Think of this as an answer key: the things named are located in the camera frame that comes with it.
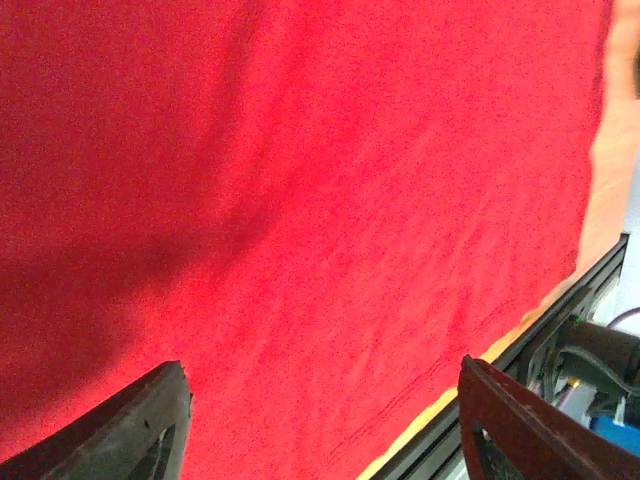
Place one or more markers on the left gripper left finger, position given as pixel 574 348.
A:
pixel 139 433

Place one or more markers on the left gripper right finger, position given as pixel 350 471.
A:
pixel 540 441

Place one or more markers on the red t-shirt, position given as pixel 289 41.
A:
pixel 318 207

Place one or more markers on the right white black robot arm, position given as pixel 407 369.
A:
pixel 584 370

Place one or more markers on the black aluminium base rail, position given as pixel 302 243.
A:
pixel 603 296

